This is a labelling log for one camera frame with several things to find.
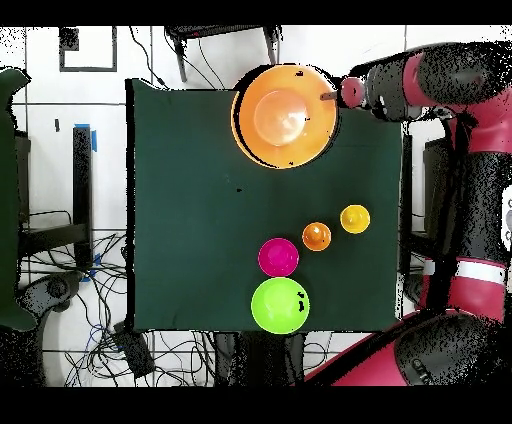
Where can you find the black equipment stand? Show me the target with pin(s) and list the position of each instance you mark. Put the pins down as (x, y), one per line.
(436, 188)

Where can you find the dark green tablecloth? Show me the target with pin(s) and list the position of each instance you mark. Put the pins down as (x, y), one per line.
(200, 200)

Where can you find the black floor frame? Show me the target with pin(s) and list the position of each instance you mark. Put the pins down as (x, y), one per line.
(68, 40)

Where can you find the black stand bar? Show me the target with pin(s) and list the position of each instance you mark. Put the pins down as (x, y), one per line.
(82, 180)

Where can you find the yellow cup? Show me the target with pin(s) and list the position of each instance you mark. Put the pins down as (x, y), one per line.
(355, 219)

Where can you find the green cloth side table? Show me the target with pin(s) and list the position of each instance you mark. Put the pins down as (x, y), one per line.
(8, 200)

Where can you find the large yellow bowl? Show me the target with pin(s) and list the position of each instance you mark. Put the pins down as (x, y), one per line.
(284, 116)

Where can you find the pink red bowl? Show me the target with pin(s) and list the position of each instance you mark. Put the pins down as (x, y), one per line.
(278, 258)

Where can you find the black power box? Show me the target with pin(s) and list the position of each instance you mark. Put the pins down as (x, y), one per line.
(134, 352)

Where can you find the dark grey chair with knob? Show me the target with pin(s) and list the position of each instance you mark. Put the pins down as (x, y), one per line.
(58, 288)

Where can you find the orange cup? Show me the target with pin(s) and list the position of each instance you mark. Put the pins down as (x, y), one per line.
(316, 236)

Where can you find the green bowl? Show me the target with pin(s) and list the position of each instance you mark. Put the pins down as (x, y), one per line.
(276, 306)

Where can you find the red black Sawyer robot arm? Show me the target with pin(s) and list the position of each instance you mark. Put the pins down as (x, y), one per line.
(460, 240)

